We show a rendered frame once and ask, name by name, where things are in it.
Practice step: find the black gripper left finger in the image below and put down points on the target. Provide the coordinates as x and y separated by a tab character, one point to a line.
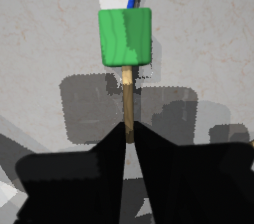
101	167

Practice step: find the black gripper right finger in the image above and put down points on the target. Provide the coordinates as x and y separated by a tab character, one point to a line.
162	163

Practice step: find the green wooden block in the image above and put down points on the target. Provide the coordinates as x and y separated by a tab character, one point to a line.
125	36

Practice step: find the dark blue string with wooden stick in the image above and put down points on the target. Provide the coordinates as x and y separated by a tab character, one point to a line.
127	81

